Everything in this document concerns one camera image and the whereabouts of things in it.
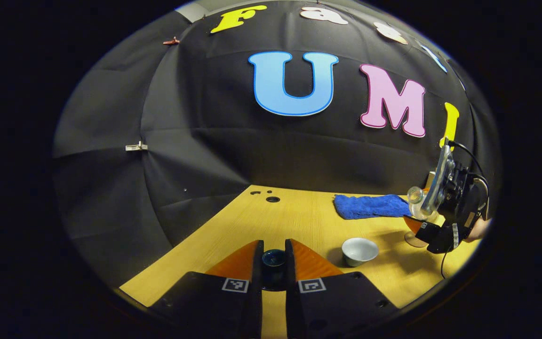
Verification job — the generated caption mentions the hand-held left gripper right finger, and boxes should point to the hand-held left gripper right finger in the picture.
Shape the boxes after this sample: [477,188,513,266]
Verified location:
[284,238,399,339]

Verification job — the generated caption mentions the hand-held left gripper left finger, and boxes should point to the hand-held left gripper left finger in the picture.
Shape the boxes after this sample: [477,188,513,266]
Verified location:
[149,239,264,339]

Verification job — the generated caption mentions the round brown coaster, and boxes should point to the round brown coaster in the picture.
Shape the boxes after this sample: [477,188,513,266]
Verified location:
[404,231,429,248]

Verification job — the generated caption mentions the clear plastic water bottle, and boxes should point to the clear plastic water bottle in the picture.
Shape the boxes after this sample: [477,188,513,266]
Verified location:
[406,185,441,222]

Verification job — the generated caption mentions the dark blue teacup lid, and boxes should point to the dark blue teacup lid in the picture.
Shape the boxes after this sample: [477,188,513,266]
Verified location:
[262,249,287,291]

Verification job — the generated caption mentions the pale teacup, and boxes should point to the pale teacup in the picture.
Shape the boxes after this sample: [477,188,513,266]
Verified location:
[342,237,380,267]

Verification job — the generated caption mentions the blue towel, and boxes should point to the blue towel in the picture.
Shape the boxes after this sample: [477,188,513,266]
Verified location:
[333,194,413,220]

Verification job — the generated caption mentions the black backdrop cloth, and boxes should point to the black backdrop cloth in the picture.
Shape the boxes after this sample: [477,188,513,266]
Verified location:
[52,0,502,288]

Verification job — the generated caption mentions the black cable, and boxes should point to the black cable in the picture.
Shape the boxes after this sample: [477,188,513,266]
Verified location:
[440,139,491,279]

